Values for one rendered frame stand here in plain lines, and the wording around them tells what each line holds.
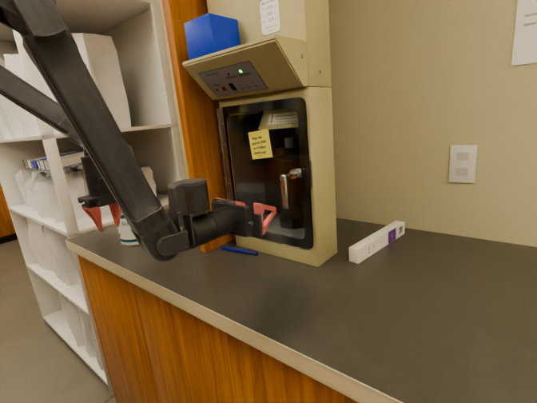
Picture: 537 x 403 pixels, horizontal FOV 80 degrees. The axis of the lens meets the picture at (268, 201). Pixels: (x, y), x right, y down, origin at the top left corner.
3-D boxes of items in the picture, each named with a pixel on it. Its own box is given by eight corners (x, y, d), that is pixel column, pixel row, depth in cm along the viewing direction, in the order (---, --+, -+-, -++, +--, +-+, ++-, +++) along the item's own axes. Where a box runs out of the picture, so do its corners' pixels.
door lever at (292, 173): (300, 205, 84) (292, 203, 86) (297, 169, 82) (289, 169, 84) (288, 209, 81) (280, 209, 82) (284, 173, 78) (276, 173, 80)
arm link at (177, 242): (144, 246, 60) (159, 259, 53) (133, 186, 58) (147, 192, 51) (201, 230, 67) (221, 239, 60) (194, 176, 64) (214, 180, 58)
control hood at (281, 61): (217, 100, 96) (213, 65, 93) (309, 86, 75) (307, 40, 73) (186, 101, 87) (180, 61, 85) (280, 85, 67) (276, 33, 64)
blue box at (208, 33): (216, 63, 91) (212, 28, 89) (242, 56, 85) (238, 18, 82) (188, 61, 84) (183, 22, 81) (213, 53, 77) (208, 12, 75)
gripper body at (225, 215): (217, 200, 71) (190, 208, 66) (250, 205, 65) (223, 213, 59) (220, 227, 73) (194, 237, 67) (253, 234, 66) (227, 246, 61)
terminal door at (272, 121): (235, 232, 106) (220, 107, 95) (314, 250, 86) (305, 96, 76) (233, 233, 105) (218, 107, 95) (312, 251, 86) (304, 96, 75)
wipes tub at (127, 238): (145, 231, 131) (138, 196, 127) (163, 237, 123) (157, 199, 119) (114, 242, 121) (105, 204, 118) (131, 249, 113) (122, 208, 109)
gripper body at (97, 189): (126, 197, 88) (121, 170, 86) (88, 207, 81) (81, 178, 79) (116, 195, 92) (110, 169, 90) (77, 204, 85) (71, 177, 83)
